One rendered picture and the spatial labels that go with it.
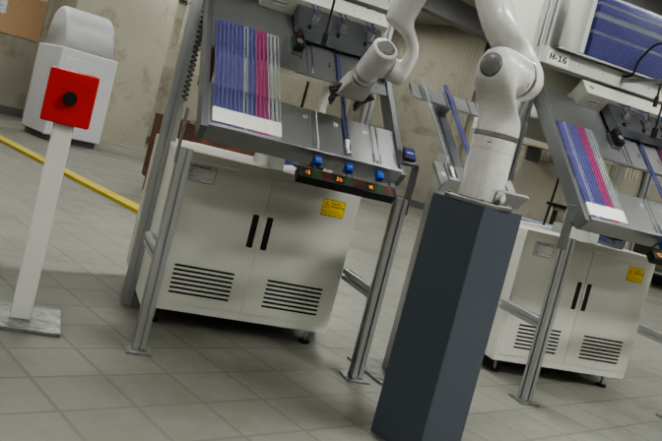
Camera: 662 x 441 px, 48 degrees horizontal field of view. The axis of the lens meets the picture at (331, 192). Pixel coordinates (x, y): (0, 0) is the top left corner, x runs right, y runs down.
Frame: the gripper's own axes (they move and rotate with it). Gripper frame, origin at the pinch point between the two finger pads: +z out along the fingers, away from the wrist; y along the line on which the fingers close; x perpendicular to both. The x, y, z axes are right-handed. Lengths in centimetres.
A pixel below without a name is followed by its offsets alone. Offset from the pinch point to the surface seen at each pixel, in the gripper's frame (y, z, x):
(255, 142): 31.2, -2.9, 26.5
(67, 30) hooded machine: 98, 512, -418
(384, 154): -14.4, -2.1, 18.1
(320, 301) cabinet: -15, 53, 51
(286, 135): 21.2, -2.6, 20.9
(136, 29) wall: 11, 666, -580
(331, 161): 5.4, -2.4, 26.6
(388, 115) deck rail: -19.0, 2.3, -2.0
